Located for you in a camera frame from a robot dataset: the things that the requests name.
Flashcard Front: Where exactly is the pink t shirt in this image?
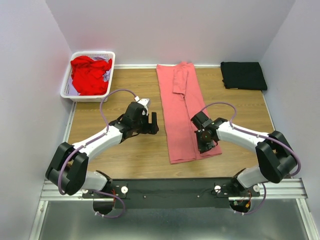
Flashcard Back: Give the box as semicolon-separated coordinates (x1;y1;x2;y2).
156;62;222;164

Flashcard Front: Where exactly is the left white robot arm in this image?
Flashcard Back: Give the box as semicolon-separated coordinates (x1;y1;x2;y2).
45;98;159;198

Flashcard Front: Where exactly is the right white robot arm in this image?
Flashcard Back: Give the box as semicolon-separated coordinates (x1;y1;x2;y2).
191;111;299;197

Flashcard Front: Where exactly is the folded black t shirt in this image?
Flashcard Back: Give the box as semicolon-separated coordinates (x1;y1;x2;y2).
220;61;268;91

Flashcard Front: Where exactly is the white plastic laundry basket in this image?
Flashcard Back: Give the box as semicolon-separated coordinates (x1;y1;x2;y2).
60;50;116;102

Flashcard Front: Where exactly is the red t shirt in basket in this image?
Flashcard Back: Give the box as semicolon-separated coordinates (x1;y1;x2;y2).
70;55;113;96

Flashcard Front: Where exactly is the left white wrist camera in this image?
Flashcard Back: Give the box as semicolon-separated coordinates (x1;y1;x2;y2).
134;96;151;116

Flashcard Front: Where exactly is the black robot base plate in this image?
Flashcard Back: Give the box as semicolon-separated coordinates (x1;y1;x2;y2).
82;177;260;214

